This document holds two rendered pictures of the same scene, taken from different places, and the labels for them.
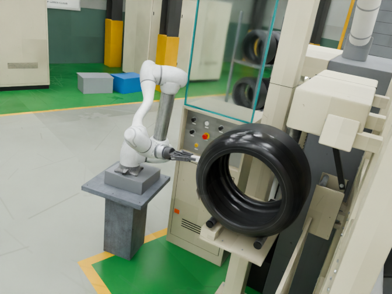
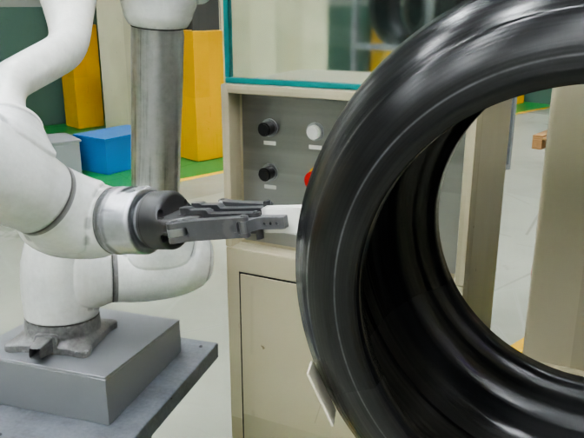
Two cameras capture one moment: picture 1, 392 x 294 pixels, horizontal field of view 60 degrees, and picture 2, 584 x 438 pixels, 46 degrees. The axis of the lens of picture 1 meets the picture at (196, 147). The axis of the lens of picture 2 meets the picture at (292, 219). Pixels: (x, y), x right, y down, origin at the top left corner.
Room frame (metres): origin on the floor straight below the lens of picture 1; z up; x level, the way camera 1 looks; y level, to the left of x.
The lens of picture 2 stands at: (0.98, -0.02, 1.43)
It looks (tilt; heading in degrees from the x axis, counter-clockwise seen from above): 17 degrees down; 1
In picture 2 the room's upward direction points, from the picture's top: straight up
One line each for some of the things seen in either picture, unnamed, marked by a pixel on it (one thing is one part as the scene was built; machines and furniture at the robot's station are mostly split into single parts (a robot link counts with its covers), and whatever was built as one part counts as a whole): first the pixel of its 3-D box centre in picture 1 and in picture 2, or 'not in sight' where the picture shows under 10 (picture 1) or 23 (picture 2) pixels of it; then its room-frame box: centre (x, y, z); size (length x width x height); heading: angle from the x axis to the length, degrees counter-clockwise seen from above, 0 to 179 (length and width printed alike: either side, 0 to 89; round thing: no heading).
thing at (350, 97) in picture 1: (336, 100); not in sight; (1.41, -0.55, 1.71); 0.61 x 0.25 x 0.15; 155
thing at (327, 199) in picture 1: (325, 205); not in sight; (1.69, -0.78, 1.05); 0.20 x 0.15 x 0.30; 155
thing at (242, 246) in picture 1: (241, 233); not in sight; (1.66, -0.34, 0.80); 0.37 x 0.36 x 0.02; 65
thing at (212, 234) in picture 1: (220, 219); not in sight; (1.72, -0.21, 0.83); 0.36 x 0.09 x 0.06; 155
